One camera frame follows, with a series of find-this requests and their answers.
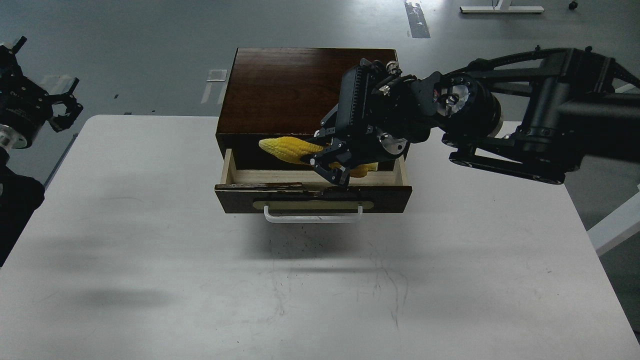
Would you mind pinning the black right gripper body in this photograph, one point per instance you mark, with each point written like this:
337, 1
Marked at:
378, 115

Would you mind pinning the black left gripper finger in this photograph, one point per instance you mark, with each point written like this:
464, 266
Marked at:
9, 66
72, 109

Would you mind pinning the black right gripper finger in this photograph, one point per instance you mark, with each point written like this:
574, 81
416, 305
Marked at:
334, 162
332, 128

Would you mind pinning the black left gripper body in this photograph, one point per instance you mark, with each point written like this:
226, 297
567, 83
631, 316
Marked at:
24, 108

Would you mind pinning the yellow corn cob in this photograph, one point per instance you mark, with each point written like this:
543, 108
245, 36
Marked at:
292, 150

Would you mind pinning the wooden drawer with white handle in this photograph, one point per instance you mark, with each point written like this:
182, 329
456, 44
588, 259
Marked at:
252, 181

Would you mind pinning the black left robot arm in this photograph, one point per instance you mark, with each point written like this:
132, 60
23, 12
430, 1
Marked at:
21, 195

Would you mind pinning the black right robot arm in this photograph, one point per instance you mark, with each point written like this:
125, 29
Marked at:
532, 115

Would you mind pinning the dark wooden cabinet box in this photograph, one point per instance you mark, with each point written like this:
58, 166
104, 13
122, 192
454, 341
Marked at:
278, 92

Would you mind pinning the white table leg base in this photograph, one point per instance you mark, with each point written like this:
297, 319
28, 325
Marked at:
501, 7

